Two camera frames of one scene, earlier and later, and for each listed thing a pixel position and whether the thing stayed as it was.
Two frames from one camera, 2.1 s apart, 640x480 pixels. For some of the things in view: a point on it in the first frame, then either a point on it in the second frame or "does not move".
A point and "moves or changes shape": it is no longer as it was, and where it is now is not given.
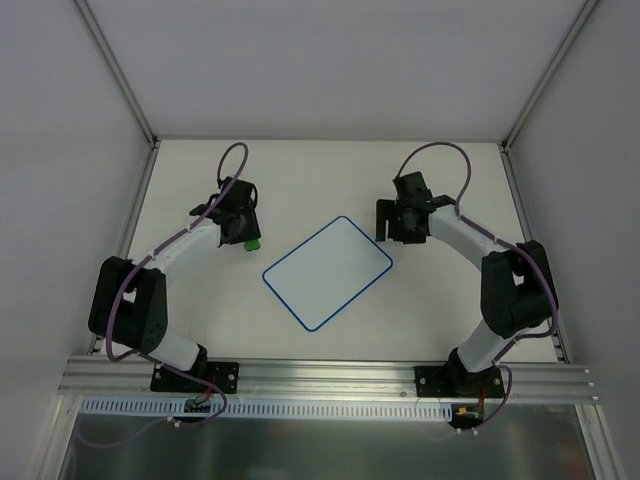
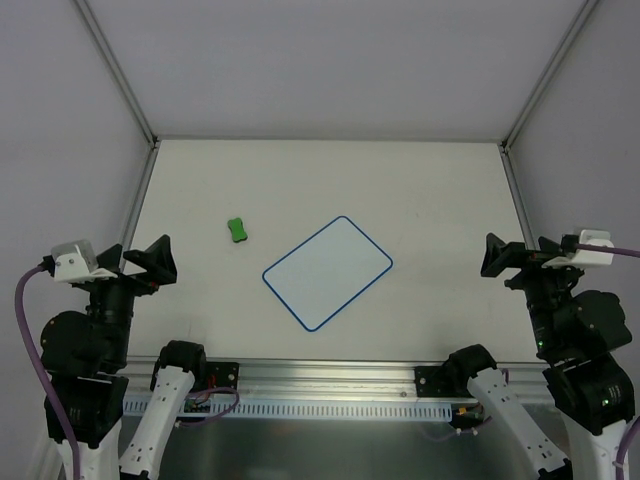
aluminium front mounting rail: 131,379 does not move
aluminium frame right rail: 518,123 does not move
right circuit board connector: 466,414 does not move
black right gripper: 392,223 -> 528,273
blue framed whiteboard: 325,273 does not move
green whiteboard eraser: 252,245 moves or changes shape
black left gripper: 242,228 -> 120,280
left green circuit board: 190,406 does not move
